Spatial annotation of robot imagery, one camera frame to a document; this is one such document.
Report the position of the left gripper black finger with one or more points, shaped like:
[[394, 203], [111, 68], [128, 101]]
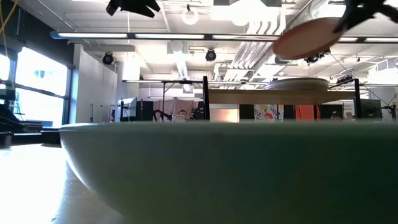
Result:
[[147, 7]]

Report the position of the black screen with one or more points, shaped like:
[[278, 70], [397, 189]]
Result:
[[371, 109]]

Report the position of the person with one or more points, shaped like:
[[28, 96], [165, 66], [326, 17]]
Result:
[[335, 115]]

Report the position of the black aluminium table frame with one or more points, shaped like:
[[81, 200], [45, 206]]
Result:
[[49, 137]]

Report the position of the colourful floral poster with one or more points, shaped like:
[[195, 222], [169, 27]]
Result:
[[265, 112]]

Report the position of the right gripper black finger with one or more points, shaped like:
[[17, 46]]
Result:
[[343, 24]]

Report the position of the black round ceiling spotlight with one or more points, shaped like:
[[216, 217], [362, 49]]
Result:
[[210, 55], [107, 58]]

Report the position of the pink cloth banner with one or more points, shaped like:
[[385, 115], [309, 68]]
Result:
[[174, 107]]

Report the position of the large bright window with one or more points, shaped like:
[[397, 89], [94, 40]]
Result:
[[40, 87]]

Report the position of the grey computer monitor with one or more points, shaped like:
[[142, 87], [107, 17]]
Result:
[[129, 107]]

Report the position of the black ceiling track fixture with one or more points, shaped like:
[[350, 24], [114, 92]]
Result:
[[315, 58]]

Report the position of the mint green plate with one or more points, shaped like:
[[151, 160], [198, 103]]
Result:
[[217, 174]]

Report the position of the pale pink plate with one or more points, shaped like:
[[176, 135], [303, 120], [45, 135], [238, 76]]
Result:
[[295, 86]]

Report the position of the long ceiling light strip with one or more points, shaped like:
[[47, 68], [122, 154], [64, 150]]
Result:
[[93, 35]]

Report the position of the terracotta plate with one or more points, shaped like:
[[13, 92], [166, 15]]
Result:
[[304, 39]]

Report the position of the orange red cloth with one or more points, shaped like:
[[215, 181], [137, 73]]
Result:
[[306, 112]]

